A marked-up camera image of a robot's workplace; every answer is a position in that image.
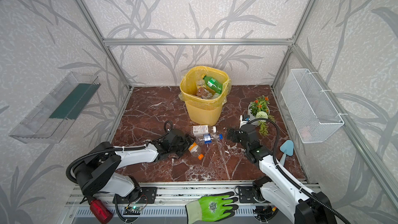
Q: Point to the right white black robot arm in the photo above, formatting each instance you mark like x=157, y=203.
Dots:
x=278, y=186

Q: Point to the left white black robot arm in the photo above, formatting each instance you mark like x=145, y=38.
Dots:
x=95, y=172

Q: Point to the red emergency stop button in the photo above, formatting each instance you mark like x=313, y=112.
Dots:
x=100, y=211

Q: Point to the green soda bottle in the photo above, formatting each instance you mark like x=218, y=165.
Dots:
x=213, y=84

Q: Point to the small clear bottle blue label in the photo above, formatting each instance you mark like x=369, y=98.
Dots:
x=209, y=138

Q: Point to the yellow slatted waste bin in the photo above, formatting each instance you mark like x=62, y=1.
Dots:
x=203, y=116

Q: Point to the white wire mesh basket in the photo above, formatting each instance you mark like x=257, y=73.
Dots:
x=312, y=112

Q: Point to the yellow plastic bin liner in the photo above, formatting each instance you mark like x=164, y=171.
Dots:
x=188, y=87

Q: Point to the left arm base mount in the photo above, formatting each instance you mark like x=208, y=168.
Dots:
x=142, y=195

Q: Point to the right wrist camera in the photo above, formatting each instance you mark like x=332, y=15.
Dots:
x=243, y=120

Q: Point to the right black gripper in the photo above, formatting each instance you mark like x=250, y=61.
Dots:
x=237, y=134

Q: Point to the clear bottle orange label cap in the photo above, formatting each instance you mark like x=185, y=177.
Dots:
x=195, y=151

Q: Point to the green circuit board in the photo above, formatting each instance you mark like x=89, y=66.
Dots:
x=133, y=210

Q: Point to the green black work glove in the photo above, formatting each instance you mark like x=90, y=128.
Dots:
x=212, y=208

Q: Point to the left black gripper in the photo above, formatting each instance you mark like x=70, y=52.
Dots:
x=182, y=141

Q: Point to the clear acrylic wall shelf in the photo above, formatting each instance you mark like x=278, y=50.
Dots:
x=50, y=120

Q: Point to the square clear bottle white label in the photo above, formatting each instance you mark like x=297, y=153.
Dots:
x=198, y=130

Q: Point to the white pot artificial flowers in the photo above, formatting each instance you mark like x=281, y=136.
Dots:
x=259, y=109

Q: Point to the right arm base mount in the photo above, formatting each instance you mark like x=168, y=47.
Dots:
x=247, y=195

